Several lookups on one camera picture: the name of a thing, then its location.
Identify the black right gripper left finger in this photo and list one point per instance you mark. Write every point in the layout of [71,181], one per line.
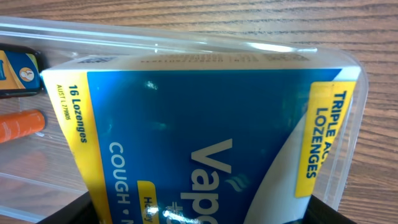
[80,211]

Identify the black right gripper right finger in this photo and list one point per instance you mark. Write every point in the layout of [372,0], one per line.
[318,212]

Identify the clear plastic container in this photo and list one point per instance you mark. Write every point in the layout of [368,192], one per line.
[39,175]

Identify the blue Vicks VapoDrops box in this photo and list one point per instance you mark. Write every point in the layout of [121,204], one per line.
[201,138]

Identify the orange tube white cap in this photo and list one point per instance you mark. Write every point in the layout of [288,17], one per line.
[20,124]

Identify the black tube white cap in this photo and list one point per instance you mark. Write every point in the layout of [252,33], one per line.
[20,71]

